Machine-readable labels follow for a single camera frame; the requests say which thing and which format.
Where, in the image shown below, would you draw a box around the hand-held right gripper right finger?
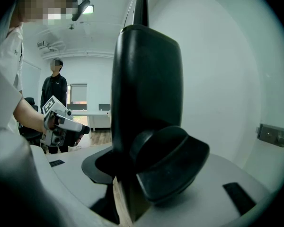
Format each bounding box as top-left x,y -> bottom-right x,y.
133,152 -> 275,227

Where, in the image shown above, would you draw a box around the white office desk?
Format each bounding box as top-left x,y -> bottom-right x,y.
70,109 -> 112,132

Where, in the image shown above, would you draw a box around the black head-worn camera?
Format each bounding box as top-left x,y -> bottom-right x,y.
71,0 -> 91,22

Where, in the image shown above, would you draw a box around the window with grey blind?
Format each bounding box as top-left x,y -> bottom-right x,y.
67,83 -> 88,105

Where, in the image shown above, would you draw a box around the person's head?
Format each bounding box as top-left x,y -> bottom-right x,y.
15,0 -> 79,25

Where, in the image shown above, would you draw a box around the person's left hand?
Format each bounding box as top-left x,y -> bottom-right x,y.
48,116 -> 62,131

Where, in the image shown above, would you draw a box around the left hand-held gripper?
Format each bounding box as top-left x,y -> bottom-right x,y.
41,95 -> 91,148

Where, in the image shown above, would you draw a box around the person's left forearm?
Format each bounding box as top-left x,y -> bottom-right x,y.
13,97 -> 47,135

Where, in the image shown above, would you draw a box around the metal door lock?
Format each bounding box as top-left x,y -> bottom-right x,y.
256,123 -> 284,149

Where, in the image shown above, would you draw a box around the rectangular ceiling light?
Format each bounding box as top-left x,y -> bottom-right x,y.
82,4 -> 95,15

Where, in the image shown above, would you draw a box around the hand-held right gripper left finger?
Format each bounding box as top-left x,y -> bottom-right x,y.
29,143 -> 120,226

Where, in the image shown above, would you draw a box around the black office chair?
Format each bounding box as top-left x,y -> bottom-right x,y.
18,97 -> 44,142

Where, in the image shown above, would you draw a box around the person's white shirt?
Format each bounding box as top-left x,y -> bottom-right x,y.
0,0 -> 62,227

